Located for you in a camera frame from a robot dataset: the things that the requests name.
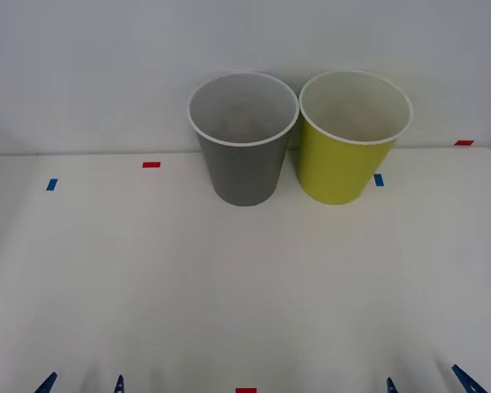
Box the yellow-green plastic waste bin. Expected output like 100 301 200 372
297 69 414 206

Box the grey plastic waste bin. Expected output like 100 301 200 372
186 71 300 207

